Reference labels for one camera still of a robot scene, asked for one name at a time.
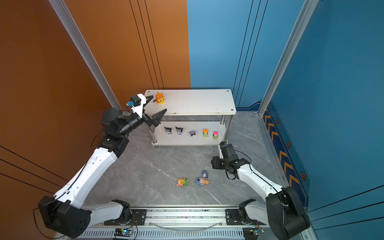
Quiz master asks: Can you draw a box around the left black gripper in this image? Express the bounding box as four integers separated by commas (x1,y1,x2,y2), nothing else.
118,96,166,140

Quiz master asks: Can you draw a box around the orange yellow duck toy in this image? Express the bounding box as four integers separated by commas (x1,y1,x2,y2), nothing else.
153,92,165,104

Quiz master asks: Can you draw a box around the black white Kuromi figure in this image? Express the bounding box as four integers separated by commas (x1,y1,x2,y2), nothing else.
164,127,172,135

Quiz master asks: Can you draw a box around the pink green toy car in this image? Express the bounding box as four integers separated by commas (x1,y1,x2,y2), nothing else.
213,131,219,140

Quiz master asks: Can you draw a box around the blue Stitch ice-cream toy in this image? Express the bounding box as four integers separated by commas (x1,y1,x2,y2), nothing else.
196,177,210,186

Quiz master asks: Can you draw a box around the pink yellow bear toy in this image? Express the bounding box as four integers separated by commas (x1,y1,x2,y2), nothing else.
177,178,189,187

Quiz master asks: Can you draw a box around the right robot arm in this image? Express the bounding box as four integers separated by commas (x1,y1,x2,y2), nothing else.
211,142,311,240

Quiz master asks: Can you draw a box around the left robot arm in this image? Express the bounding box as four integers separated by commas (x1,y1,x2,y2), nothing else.
37,94,167,239

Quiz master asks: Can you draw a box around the small blue figure toy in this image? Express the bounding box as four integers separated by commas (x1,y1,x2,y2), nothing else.
202,170,208,178

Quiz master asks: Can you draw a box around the white two-tier shelf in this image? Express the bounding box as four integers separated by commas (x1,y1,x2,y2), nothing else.
145,89,237,147

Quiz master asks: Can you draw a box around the right green circuit board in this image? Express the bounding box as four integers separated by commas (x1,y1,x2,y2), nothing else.
243,228,263,240

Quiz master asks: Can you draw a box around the green circuit board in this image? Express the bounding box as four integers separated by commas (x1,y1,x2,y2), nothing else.
243,228,263,240
114,228,134,238

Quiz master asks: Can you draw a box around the left green circuit board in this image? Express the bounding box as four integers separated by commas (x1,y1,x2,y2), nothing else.
114,228,134,238

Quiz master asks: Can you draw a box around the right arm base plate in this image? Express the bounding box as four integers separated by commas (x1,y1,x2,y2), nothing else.
225,209,257,226

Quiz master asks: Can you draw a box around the aluminium rail frame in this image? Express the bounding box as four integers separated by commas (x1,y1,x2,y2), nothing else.
78,205,277,240

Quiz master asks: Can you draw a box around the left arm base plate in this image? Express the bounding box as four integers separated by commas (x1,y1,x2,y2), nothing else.
104,209,147,226

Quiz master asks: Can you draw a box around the left aluminium corner post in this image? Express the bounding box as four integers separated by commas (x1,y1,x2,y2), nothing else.
49,0,122,110

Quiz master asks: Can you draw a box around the aluminium corner post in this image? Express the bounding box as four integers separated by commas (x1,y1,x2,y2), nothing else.
49,0,122,110
258,0,319,117

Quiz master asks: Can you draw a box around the right aluminium corner post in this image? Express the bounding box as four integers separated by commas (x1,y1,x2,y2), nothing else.
258,0,319,117

